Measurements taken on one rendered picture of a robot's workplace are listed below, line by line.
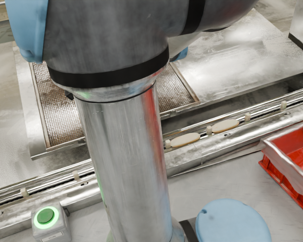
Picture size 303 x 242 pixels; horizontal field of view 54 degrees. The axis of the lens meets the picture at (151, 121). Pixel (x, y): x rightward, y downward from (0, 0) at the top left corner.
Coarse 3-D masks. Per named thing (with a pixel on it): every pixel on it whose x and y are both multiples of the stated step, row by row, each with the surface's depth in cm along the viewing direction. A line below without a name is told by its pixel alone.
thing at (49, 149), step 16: (32, 64) 110; (32, 80) 103; (160, 80) 105; (176, 80) 105; (64, 96) 100; (160, 96) 100; (176, 96) 100; (192, 96) 99; (48, 112) 96; (64, 112) 96; (64, 128) 91; (80, 128) 91; (48, 144) 87; (64, 144) 86
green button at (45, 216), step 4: (48, 208) 69; (40, 212) 69; (44, 212) 69; (48, 212) 69; (52, 212) 69; (40, 216) 68; (44, 216) 68; (48, 216) 68; (52, 216) 68; (40, 220) 67; (44, 220) 67; (48, 220) 67; (40, 224) 67; (44, 224) 67
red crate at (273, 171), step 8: (296, 152) 87; (264, 160) 83; (296, 160) 85; (264, 168) 83; (272, 168) 80; (272, 176) 80; (280, 176) 78; (280, 184) 78; (288, 184) 76; (288, 192) 76; (296, 192) 74; (296, 200) 74
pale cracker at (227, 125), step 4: (228, 120) 95; (232, 120) 95; (236, 120) 95; (216, 124) 94; (220, 124) 93; (224, 124) 93; (228, 124) 93; (232, 124) 93; (236, 124) 93; (212, 128) 93; (216, 128) 92; (220, 128) 92; (224, 128) 92; (228, 128) 92; (216, 132) 92
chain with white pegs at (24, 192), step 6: (282, 102) 98; (300, 102) 102; (282, 108) 99; (246, 114) 94; (264, 114) 98; (246, 120) 95; (210, 126) 92; (210, 132) 92; (168, 144) 88; (78, 174) 83; (90, 174) 85; (72, 180) 84; (54, 186) 83; (24, 192) 78; (36, 192) 82; (18, 198) 80; (0, 204) 79
